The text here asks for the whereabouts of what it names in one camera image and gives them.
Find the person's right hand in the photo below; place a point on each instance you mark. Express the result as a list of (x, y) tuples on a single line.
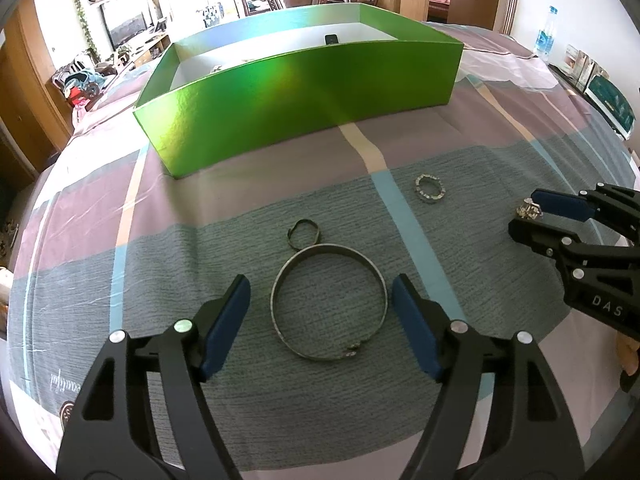
[(629, 355)]

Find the dark green carton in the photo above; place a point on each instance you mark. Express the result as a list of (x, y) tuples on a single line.
[(612, 105)]

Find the silver metal bangle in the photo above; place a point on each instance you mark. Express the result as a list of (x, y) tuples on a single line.
[(327, 248)]

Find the white printed carton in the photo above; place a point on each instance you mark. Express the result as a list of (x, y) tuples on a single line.
[(580, 62)]

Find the white playpen fence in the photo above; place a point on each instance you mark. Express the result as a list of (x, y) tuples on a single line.
[(212, 16)]

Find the wooden armchair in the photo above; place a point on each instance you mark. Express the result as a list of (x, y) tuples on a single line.
[(100, 97)]

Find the black wristwatch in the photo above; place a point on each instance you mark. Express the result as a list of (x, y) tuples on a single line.
[(331, 39)]

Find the small silver earring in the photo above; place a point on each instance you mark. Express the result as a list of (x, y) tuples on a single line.
[(530, 210)]

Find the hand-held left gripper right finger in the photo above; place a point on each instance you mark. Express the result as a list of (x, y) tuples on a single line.
[(415, 325)]

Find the clear plastic water bottle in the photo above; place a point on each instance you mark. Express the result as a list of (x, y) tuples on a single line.
[(545, 37)]

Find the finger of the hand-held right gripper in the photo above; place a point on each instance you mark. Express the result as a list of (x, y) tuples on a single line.
[(540, 235), (560, 205)]

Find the flat screen television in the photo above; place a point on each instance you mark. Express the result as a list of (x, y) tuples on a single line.
[(125, 22)]

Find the green ivy garland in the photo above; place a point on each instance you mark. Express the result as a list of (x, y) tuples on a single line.
[(80, 10)]

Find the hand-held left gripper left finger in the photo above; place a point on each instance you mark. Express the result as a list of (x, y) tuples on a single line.
[(225, 327)]

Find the plaid striped tablecloth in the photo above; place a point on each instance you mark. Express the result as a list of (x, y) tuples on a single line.
[(200, 230)]

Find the green cardboard box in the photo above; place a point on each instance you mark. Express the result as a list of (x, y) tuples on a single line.
[(300, 100)]

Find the wooden television cabinet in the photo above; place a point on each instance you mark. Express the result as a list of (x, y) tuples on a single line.
[(150, 45)]

